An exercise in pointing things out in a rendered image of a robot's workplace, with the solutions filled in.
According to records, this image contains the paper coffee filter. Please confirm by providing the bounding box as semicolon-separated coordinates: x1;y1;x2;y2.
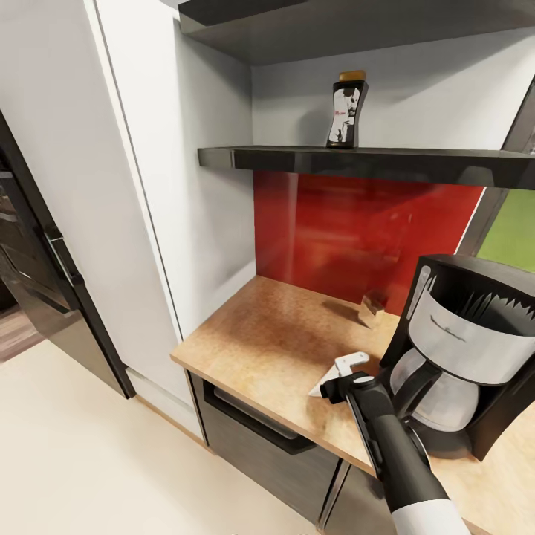
309;365;339;398

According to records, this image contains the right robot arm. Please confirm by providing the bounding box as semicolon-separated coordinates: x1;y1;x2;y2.
320;352;473;535

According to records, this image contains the bottle of coffee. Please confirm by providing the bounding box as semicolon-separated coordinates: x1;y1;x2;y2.
326;71;369;149

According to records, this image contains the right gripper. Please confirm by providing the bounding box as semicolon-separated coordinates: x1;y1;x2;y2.
320;371;367;403

